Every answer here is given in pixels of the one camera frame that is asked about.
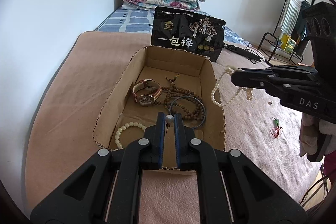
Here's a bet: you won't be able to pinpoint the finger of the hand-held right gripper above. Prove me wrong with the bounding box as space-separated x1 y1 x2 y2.
231 67 319 83
231 77 332 116

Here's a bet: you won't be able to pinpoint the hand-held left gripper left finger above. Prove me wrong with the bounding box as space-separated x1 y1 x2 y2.
30 112 167 224

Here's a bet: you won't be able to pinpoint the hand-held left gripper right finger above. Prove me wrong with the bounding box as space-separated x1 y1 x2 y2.
173 113 309 224

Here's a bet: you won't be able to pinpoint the white bead bracelet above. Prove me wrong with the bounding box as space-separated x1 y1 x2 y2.
114 122 147 151

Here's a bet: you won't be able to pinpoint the dark bangle with pearl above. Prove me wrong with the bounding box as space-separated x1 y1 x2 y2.
169 96 207 130

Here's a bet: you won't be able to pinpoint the brown strap wristwatch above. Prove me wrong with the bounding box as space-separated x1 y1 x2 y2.
132 79 162 107

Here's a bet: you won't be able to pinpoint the brown wooden bead necklace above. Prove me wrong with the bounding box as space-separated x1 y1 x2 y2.
160 72 206 128

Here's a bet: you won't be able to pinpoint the white pearl necklace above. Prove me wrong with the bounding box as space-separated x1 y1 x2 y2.
211 65 254 108

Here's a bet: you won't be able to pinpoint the cardboard box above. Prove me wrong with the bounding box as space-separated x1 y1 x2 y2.
93 46 226 174

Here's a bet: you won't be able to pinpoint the person's right hand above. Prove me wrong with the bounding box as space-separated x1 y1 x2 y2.
299 114 323 157

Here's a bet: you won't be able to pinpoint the dark hanging clothes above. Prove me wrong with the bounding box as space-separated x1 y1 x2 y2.
294 0 311 56

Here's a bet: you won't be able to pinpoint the black metal clothes rack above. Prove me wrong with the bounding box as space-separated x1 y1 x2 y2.
258 0 313 64

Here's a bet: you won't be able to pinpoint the black folded tripod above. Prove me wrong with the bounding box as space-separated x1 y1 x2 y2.
224 43 263 61

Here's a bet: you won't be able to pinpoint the striped towel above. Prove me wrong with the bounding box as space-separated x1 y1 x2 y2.
279 0 303 33

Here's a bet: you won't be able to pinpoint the black snack bag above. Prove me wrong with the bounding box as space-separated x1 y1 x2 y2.
150 6 226 62

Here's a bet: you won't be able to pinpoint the blue patterned bed sheet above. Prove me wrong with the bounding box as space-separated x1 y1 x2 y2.
94 7 248 46

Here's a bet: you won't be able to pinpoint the black cable with remote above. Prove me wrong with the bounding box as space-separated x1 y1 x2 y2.
245 42 273 66

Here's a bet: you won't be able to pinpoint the jade pendant on red cord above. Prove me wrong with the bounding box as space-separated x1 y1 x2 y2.
270 117 284 138

